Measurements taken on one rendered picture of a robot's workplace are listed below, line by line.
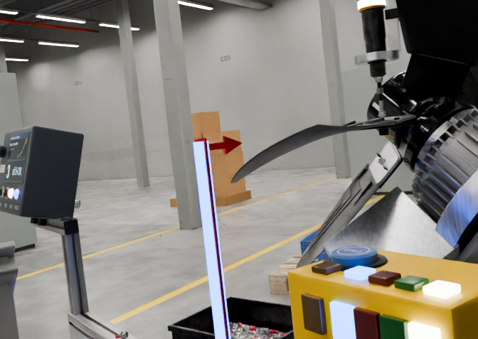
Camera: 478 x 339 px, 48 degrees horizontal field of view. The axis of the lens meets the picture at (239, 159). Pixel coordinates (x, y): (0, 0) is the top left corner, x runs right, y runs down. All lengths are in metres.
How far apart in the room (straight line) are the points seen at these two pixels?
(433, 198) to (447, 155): 0.07
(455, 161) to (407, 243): 0.14
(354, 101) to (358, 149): 0.73
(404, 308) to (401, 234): 0.45
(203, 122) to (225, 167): 0.86
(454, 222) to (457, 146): 0.11
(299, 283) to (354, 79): 8.02
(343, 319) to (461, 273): 0.09
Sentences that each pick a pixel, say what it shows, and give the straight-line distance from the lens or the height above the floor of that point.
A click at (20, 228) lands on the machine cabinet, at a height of 0.29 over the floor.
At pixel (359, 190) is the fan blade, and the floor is 1.07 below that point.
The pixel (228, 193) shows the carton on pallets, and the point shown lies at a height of 0.19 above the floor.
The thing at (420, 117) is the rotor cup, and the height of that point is 1.19.
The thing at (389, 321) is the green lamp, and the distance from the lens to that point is 0.40.
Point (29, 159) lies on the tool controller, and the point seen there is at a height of 1.19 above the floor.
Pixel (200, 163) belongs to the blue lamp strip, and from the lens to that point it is 0.67.
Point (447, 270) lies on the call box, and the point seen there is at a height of 1.07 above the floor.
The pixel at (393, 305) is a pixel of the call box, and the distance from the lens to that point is 0.40.
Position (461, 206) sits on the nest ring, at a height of 1.06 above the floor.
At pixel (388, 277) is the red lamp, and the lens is 0.41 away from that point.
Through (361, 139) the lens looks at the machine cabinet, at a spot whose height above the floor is 0.87.
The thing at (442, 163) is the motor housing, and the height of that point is 1.12.
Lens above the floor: 1.20
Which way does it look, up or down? 3 degrees down
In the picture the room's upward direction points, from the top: 6 degrees counter-clockwise
